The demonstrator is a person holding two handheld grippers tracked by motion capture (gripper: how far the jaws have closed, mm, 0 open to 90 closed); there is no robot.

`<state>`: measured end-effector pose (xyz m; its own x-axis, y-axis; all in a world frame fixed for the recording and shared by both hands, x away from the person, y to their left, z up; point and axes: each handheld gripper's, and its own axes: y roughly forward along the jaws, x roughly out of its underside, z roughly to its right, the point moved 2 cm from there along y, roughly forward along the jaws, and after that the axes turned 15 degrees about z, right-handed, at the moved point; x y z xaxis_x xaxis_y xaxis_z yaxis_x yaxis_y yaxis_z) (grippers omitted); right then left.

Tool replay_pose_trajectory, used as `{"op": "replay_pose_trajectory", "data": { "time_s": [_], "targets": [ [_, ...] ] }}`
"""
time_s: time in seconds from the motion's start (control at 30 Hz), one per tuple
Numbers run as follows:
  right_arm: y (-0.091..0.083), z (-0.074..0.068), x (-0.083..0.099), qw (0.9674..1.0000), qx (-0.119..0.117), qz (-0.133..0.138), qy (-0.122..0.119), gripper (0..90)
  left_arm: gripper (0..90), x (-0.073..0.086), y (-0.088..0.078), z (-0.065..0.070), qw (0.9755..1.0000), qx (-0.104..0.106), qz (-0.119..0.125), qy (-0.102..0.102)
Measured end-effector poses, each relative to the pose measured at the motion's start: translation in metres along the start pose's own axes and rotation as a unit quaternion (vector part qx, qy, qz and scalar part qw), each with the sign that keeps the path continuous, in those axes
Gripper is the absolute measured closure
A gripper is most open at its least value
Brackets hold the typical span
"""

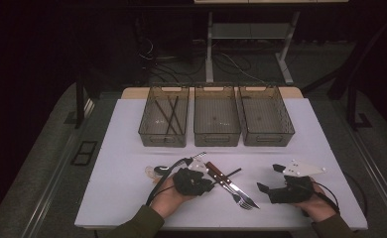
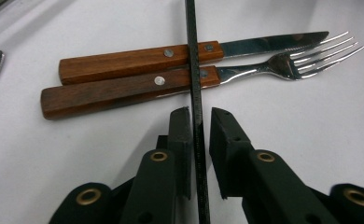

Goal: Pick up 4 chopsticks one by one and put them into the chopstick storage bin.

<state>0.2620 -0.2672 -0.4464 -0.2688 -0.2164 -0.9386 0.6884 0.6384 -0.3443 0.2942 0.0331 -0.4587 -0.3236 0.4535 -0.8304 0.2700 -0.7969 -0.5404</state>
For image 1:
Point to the person's left hand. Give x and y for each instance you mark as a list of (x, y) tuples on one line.
[(168, 198)]

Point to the black upright stand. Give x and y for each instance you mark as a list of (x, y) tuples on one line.
[(351, 109), (79, 109)]

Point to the metal floor rail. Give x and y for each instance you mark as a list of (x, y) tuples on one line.
[(378, 175), (51, 188)]

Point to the white table cover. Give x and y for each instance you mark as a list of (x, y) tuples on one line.
[(122, 139)]

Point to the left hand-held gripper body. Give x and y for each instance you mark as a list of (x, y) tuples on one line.
[(191, 181)]

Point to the light wooden spoon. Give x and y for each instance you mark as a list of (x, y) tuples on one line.
[(149, 172)]

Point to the black slanted stand legs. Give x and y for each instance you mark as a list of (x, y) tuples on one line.
[(337, 89)]

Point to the white metal-framed desk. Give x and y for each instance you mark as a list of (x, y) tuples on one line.
[(209, 49)]

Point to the person's right hand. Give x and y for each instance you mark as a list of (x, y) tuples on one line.
[(317, 208)]

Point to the clear brown plastic basket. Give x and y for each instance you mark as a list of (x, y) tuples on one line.
[(264, 115), (148, 125), (216, 115)]

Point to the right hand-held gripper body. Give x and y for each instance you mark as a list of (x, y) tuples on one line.
[(292, 191)]

